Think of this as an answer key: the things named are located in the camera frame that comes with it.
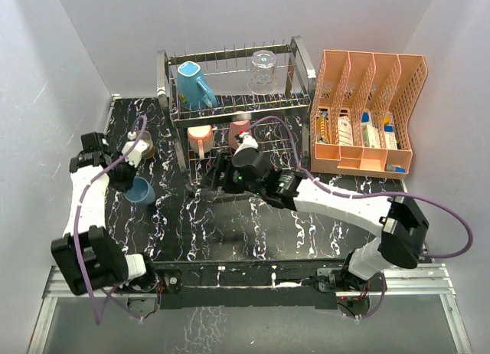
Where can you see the cream and brown steel cup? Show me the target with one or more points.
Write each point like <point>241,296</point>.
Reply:
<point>145,145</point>

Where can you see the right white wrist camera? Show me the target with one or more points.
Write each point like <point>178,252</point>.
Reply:
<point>245,141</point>

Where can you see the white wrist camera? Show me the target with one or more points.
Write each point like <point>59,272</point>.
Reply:
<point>132,158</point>
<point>245,141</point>

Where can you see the dusty pink tumbler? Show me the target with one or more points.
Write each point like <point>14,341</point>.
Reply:
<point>235,129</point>

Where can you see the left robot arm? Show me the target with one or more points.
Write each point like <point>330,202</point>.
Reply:
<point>86,254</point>

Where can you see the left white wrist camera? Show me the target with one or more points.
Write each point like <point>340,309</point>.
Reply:
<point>132,158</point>

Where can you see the steel two-tier dish rack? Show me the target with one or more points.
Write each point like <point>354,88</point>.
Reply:
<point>228,69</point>

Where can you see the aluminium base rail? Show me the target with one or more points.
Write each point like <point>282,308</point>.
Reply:
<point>417,314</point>

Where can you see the blue handled mug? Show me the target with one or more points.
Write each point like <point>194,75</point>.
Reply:
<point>193,91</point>

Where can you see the white medicine box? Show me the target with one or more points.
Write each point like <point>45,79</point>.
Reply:
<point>345,132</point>

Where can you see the yellow striped box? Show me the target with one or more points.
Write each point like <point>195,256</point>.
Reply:
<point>321,127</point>

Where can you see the clear glass cup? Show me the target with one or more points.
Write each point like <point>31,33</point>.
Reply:
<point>263,79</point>

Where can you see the small blue cap item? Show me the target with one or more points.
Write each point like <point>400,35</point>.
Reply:
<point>394,168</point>

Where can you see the blue white box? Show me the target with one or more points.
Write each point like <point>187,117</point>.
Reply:
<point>372,136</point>

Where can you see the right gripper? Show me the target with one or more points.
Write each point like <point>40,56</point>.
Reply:
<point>213,179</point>

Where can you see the orange plastic file organizer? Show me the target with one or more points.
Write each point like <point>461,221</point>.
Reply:
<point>361,110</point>

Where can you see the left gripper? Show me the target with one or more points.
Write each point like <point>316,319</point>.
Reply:
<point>125,185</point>

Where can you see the light blue tumbler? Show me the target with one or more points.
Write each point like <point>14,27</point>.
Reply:
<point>141,192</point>

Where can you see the peach handled mug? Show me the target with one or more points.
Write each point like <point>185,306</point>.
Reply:
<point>201,139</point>

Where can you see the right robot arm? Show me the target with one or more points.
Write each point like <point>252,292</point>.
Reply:
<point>396,222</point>

